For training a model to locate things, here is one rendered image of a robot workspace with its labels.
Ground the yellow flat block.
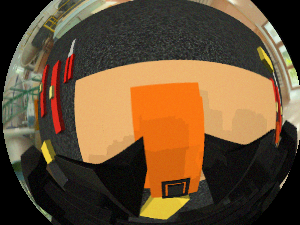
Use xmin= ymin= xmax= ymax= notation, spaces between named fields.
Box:
xmin=256 ymin=47 xmax=273 ymax=74
xmin=141 ymin=194 xmax=190 ymax=220
xmin=41 ymin=140 xmax=56 ymax=164

